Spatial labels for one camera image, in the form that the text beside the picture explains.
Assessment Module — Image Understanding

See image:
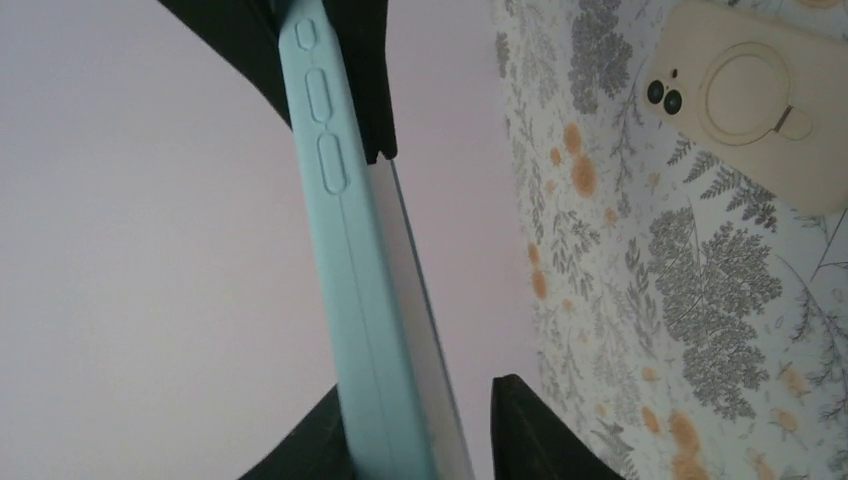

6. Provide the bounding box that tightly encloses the beige phone case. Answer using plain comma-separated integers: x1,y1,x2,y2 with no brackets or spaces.
643,1,847,215

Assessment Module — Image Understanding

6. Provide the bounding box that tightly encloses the floral patterned table mat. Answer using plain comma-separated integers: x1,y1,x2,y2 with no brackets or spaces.
490,1,847,479

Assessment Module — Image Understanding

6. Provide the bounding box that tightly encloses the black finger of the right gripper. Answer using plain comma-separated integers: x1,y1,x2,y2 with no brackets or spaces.
160,0,291,124
323,0,398,165

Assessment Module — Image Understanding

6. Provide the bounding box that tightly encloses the light blue phone case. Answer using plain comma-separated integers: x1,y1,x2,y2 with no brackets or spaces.
275,1,438,479

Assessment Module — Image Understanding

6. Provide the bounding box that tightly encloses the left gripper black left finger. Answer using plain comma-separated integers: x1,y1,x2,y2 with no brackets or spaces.
240,385,355,480

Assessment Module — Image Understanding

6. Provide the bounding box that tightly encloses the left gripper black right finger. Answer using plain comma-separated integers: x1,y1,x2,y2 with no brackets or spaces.
490,374,622,480

